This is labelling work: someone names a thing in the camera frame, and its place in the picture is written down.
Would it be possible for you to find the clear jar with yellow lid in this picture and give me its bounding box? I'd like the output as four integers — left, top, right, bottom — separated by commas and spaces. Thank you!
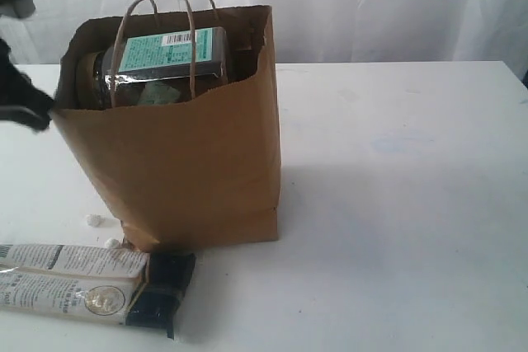
75, 26, 230, 110

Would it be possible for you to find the brown paper bag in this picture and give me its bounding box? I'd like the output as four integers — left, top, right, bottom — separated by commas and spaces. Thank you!
53, 5, 281, 251

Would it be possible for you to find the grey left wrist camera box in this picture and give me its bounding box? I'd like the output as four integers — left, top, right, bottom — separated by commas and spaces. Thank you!
0, 0, 35, 20

